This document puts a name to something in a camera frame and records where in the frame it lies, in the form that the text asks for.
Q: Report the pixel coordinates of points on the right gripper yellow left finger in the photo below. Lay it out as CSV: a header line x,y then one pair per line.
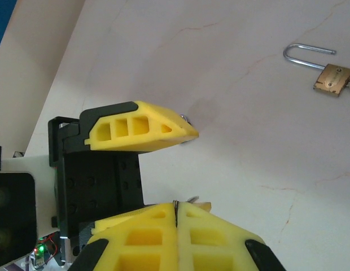
x,y
163,224

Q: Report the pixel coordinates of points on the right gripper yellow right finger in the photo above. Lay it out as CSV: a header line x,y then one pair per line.
x,y
186,226

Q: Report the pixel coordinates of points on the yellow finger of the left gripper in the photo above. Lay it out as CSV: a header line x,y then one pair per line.
x,y
127,142
118,221

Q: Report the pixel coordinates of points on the small brass padlock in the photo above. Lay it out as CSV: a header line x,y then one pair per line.
x,y
333,79

